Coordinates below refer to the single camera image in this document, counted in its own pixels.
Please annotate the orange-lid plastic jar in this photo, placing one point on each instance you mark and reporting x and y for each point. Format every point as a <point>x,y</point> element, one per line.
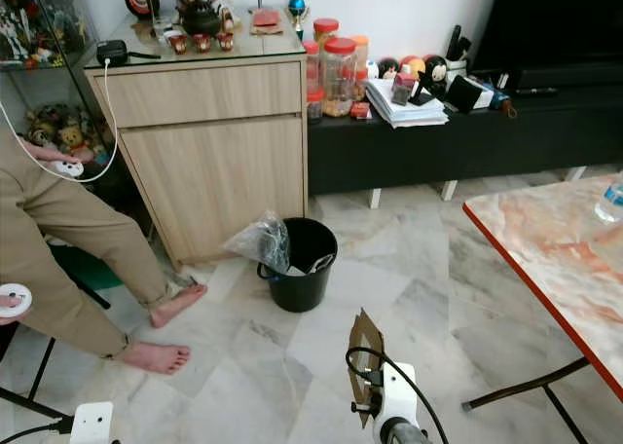
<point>362,55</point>

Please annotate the black plastic bucket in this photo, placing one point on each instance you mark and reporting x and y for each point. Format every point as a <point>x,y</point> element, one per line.
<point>307,286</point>

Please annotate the small red tea cup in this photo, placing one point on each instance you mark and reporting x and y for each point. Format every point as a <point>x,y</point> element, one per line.
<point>201,43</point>
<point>178,44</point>
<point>225,41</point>

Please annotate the black remote control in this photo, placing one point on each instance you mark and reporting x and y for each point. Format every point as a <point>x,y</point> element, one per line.
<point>537,91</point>

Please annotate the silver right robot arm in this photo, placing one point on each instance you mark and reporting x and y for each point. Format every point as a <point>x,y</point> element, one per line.
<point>404,434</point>

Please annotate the black chair with green seat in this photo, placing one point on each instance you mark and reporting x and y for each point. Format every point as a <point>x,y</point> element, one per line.
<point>92,267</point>

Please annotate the white pen holder cup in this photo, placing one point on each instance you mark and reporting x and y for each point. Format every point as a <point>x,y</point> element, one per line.
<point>457,68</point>

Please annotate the black and white box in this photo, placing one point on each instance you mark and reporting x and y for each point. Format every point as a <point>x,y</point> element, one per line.
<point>467,92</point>

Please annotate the light wooden cabinet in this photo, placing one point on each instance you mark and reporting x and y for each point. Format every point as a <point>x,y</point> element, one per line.
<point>214,166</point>

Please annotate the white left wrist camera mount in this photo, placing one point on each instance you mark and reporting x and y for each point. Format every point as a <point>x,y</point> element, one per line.
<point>92,425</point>

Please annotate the clear plastic bag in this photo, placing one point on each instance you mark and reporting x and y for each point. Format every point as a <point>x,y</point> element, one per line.
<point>261,240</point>

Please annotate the yellow bear plush toy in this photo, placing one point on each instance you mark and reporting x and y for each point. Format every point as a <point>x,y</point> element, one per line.
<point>71,138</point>

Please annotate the person's right hand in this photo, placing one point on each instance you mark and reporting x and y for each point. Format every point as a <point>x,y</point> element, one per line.
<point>6,308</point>

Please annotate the person's left hand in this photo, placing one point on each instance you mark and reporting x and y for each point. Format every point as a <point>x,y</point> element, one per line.
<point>47,153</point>

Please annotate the brown cardboard piece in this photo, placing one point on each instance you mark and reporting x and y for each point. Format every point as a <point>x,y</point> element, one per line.
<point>362,332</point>

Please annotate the gold and blue trophy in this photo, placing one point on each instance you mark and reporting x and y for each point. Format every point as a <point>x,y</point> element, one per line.
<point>298,4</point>

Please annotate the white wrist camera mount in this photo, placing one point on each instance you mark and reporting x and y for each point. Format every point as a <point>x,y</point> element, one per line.
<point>399,395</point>
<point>92,425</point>

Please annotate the glass display cabinet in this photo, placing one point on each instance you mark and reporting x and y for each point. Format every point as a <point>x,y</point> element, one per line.
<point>39,84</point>

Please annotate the black teapot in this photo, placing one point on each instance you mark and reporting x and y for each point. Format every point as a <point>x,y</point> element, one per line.
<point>201,18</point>

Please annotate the clear water bottle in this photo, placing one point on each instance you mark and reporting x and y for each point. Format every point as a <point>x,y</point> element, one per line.
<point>611,201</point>

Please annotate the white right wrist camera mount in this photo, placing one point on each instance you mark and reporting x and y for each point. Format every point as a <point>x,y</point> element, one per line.
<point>399,395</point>

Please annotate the black television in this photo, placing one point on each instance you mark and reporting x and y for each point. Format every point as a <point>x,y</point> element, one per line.
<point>545,16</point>

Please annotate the black power adapter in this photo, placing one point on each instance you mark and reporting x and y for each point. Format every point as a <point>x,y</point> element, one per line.
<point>111,53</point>

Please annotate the marble table with red edge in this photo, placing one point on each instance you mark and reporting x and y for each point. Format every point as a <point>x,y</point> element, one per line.
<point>555,259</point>

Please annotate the white round controller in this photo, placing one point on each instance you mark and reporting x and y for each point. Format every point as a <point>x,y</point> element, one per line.
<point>19,298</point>
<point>70,168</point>

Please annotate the small red box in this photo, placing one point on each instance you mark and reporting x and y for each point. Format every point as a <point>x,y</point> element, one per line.
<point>267,18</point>

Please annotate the small red-lid plastic jar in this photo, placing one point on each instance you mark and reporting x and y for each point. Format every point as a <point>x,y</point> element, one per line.
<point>326,28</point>

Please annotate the large red-lid plastic jar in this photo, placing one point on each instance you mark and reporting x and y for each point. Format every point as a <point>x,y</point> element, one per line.
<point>341,74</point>

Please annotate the white paper stack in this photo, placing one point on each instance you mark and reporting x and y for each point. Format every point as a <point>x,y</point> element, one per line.
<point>409,113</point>

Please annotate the black TV console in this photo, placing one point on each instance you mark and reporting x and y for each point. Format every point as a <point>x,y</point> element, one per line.
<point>467,147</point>

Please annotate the person in beige trousers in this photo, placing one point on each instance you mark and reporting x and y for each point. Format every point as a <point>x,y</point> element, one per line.
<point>58,249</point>

